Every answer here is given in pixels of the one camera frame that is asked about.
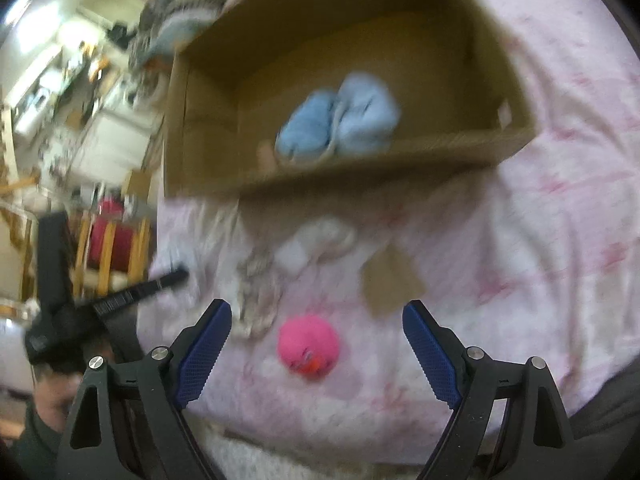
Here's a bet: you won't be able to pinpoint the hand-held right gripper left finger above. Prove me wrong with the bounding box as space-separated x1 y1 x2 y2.
55 299 233 480

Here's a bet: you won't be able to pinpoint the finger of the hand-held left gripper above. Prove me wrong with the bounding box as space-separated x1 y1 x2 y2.
92 267 191 318

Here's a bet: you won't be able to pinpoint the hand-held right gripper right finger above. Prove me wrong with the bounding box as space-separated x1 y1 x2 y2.
402 301 583 480

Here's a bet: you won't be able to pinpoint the beige ruffled knit cloth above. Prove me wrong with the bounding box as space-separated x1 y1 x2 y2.
235 250 283 341

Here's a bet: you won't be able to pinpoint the pink plush ball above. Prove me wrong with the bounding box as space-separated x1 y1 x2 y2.
277 314 341 381

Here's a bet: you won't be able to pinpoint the cardboard box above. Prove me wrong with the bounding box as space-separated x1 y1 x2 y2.
164 0 538 198

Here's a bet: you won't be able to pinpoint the person's left forearm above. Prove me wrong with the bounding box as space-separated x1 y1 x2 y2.
9 404 68 480

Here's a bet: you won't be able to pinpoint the person's left hand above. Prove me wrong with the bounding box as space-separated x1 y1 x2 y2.
35 366 83 427

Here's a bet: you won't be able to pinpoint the wooden chair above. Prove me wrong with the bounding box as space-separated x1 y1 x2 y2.
70 212 153 298

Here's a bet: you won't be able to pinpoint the red bag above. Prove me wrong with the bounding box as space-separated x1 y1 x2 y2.
87 199 138 273

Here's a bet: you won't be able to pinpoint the cardboard scrap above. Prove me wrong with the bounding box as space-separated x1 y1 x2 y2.
359 247 428 318

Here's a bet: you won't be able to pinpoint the pink patterned bedspread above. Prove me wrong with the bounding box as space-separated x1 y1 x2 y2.
135 0 640 480

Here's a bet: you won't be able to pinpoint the person's grey trousers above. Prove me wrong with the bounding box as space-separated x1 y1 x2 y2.
565 365 640 480

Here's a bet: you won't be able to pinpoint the blue plush toy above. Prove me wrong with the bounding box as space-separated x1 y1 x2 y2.
275 74 401 163

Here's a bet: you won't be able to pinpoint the blue jacket with fur trim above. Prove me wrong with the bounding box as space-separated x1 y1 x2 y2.
145 10 221 63

